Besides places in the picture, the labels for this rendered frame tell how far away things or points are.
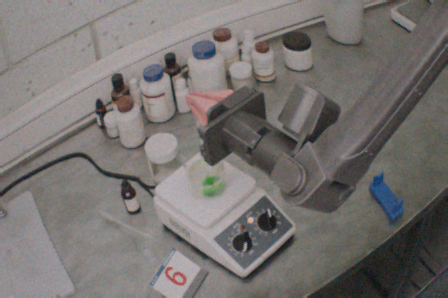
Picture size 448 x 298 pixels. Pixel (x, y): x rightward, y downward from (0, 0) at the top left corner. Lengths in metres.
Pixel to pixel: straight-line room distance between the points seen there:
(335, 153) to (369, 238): 0.37
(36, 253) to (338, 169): 0.63
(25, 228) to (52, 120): 0.28
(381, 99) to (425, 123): 0.60
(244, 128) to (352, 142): 0.17
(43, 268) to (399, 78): 0.73
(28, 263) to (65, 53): 0.48
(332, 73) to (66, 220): 0.67
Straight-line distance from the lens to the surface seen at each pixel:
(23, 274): 1.06
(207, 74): 1.20
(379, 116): 0.65
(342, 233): 1.01
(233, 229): 0.95
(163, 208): 0.99
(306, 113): 0.73
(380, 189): 1.07
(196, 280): 0.97
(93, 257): 1.04
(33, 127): 1.25
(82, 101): 1.27
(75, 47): 1.24
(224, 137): 0.79
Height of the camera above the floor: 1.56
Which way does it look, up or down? 44 degrees down
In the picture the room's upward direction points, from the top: 8 degrees counter-clockwise
